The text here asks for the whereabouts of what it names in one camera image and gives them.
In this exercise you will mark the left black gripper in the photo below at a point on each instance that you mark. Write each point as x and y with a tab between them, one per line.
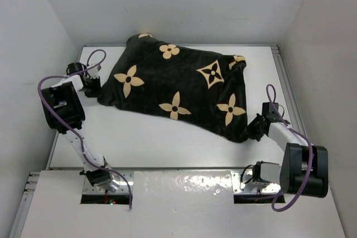
93	87

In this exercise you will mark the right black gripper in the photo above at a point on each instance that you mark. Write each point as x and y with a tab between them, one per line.
249	130

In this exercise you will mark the black floral pillowcase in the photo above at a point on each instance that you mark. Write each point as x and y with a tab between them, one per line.
202	88

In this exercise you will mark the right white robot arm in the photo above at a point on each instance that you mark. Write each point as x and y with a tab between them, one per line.
304	168

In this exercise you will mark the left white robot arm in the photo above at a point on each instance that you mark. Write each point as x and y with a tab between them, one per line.
64	113

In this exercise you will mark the white front cover board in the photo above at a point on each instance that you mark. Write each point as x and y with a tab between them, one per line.
171	204

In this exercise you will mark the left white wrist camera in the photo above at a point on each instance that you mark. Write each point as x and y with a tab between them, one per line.
92	72

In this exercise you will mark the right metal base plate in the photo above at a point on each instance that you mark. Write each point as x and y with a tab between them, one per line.
242	186

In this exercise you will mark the metal base plate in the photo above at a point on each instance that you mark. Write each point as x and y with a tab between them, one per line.
242	186
98	182

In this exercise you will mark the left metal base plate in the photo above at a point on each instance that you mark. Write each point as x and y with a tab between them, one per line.
98	182

